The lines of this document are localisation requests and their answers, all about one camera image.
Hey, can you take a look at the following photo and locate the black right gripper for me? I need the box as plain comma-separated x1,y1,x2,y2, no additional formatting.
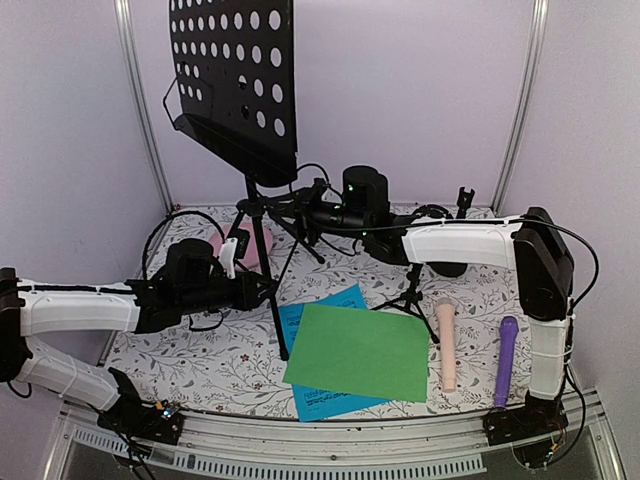
265,184,368,248

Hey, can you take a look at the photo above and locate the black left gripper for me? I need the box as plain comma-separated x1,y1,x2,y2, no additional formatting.
179,271,280,316

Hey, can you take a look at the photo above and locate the blue sheet music paper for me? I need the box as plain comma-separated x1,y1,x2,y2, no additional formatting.
279,284,387,423

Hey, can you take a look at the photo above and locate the black perforated music stand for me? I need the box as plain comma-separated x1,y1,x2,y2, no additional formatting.
162,0,326,362

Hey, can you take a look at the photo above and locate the black shock mount tripod stand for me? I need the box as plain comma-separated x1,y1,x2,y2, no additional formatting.
373,204,453,345

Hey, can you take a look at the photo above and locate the green paper sheet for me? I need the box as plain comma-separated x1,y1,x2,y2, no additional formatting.
283,304,430,403

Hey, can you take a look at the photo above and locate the black round-base mic stand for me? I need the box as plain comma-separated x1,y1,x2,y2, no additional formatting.
429,186,475,278

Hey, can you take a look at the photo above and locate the pink beige microphone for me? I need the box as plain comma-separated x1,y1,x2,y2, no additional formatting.
435,298,456,393

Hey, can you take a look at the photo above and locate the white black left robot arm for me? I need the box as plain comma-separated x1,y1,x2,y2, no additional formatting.
1,238,277,434

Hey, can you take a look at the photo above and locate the pink round plate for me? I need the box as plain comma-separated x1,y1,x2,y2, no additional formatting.
209,221,274,270

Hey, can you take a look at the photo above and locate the purple microphone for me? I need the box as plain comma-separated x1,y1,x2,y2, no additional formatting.
494,316,519,409

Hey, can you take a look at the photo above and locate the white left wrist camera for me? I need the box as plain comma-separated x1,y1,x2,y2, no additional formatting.
218,237,238,280

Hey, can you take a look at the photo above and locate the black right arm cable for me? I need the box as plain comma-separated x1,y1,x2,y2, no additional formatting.
294,162,600,311

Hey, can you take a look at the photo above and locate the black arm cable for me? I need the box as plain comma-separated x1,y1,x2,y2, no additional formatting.
294,162,600,311
141,209,224,281

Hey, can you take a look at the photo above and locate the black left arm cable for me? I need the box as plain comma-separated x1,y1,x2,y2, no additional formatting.
141,209,224,281

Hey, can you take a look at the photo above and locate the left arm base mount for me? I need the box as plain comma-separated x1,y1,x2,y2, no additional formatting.
97,368,185,446

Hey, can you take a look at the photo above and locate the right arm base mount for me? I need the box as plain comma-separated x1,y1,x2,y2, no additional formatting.
482,390,587,470

